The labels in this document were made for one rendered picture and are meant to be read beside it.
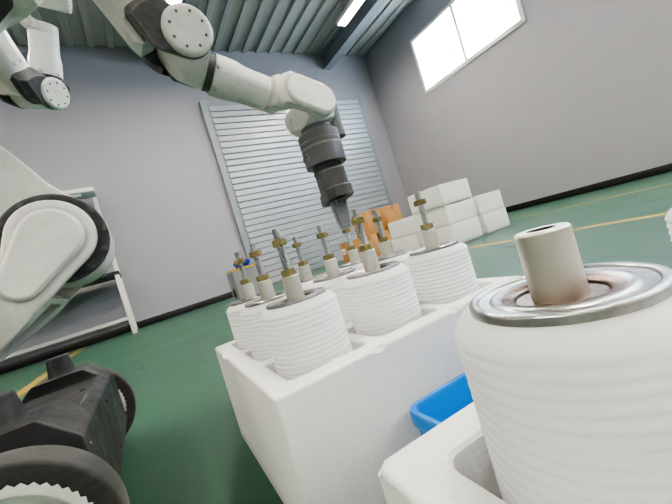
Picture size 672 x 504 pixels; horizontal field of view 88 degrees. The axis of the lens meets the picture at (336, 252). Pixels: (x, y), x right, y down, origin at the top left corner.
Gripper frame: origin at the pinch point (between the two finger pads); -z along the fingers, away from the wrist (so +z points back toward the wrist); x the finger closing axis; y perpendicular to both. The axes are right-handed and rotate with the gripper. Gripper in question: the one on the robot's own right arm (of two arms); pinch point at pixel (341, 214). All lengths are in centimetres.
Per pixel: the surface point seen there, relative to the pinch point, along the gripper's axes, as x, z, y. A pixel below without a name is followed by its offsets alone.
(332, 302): 32.6, -12.2, -11.4
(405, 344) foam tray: 34.5, -19.1, -5.1
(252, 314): 22.5, -11.8, -21.5
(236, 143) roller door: -502, 200, -20
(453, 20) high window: -421, 281, 359
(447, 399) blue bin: 37.4, -25.2, -3.2
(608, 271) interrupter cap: 59, -11, -3
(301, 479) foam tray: 39, -26, -20
